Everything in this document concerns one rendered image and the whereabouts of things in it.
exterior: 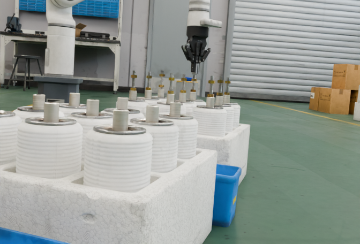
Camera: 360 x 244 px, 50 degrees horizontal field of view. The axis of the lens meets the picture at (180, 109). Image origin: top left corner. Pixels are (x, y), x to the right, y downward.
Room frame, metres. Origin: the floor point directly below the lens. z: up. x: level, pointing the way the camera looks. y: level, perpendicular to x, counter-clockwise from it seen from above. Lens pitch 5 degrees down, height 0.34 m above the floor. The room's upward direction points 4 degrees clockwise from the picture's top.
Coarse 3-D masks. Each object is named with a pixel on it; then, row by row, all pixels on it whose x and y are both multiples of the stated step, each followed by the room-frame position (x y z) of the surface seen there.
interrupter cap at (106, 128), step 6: (96, 126) 0.55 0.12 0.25; (102, 126) 0.56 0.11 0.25; (108, 126) 0.56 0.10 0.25; (132, 126) 0.58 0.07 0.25; (138, 126) 0.58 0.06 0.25; (102, 132) 0.52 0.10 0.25; (108, 132) 0.51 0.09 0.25; (114, 132) 0.51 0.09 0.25; (120, 132) 0.51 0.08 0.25; (126, 132) 0.52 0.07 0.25; (132, 132) 0.52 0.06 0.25; (138, 132) 0.53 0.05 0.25; (144, 132) 0.54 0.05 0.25
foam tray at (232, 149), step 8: (232, 128) 1.22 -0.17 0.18; (240, 128) 1.22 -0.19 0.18; (248, 128) 1.30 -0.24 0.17; (200, 136) 1.00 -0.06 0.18; (208, 136) 1.01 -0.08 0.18; (224, 136) 1.02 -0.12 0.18; (232, 136) 1.03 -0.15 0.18; (240, 136) 1.14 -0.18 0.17; (248, 136) 1.32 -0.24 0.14; (200, 144) 1.00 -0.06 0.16; (208, 144) 0.99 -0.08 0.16; (216, 144) 0.99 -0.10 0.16; (224, 144) 0.98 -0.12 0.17; (232, 144) 1.02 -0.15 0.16; (240, 144) 1.15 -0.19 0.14; (248, 144) 1.34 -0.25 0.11; (224, 152) 0.98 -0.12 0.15; (232, 152) 1.03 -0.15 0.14; (240, 152) 1.16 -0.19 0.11; (224, 160) 0.98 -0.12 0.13; (232, 160) 1.04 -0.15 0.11; (240, 160) 1.18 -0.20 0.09; (240, 176) 1.21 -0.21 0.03
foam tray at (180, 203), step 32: (192, 160) 0.71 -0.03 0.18; (0, 192) 0.52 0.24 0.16; (32, 192) 0.50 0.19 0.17; (64, 192) 0.49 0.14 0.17; (96, 192) 0.48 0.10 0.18; (160, 192) 0.51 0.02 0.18; (192, 192) 0.65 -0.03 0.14; (0, 224) 0.52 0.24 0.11; (32, 224) 0.50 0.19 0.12; (64, 224) 0.49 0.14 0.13; (96, 224) 0.47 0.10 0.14; (128, 224) 0.46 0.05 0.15; (160, 224) 0.51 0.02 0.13; (192, 224) 0.67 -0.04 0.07
